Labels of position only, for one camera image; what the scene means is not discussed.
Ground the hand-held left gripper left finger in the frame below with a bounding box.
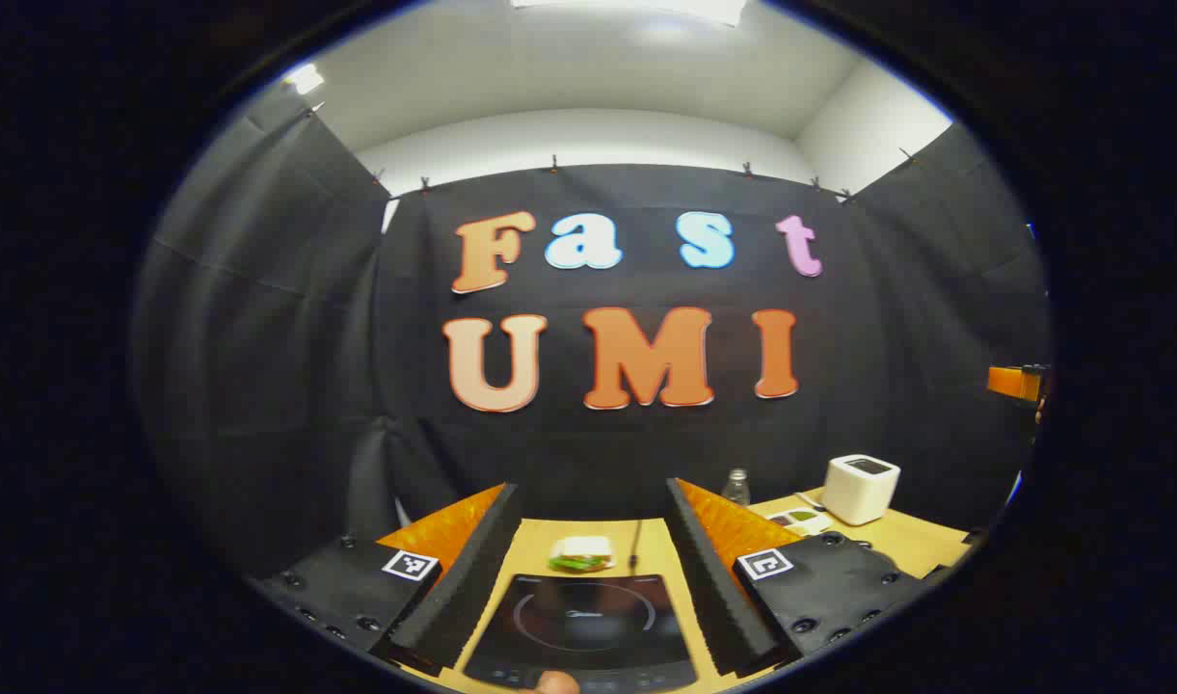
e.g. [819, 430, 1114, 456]
[251, 482, 523, 678]

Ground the sandwich with lettuce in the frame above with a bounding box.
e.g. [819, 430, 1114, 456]
[549, 537, 615, 573]

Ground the white toaster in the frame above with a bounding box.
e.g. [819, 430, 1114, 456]
[821, 454, 901, 526]

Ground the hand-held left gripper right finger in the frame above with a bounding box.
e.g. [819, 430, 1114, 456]
[665, 477, 936, 678]

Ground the black backdrop cloth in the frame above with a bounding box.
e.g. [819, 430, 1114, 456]
[130, 82, 1052, 579]

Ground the black induction cooktop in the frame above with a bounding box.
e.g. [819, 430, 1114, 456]
[463, 574, 697, 693]

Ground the white divided dish of beans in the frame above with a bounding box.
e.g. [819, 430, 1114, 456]
[769, 507, 833, 537]

